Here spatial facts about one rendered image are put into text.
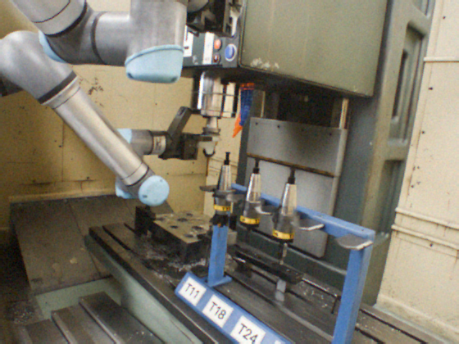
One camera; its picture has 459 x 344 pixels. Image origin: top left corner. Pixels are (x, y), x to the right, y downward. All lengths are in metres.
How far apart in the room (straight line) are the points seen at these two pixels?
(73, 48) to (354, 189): 1.08
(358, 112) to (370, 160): 0.18
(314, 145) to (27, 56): 1.02
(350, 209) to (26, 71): 1.12
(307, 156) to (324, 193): 0.16
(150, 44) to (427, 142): 1.33
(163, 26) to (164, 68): 0.05
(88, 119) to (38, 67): 0.14
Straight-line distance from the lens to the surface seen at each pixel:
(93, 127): 0.77
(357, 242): 0.70
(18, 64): 0.76
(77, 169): 2.02
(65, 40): 0.52
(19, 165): 1.94
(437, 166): 1.59
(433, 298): 1.71
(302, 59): 0.92
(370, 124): 1.31
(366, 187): 1.32
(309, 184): 1.39
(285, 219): 0.76
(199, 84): 1.07
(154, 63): 0.45
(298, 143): 1.41
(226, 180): 0.91
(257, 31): 0.80
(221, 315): 0.91
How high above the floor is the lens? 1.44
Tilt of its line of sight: 11 degrees down
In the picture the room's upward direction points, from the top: 6 degrees clockwise
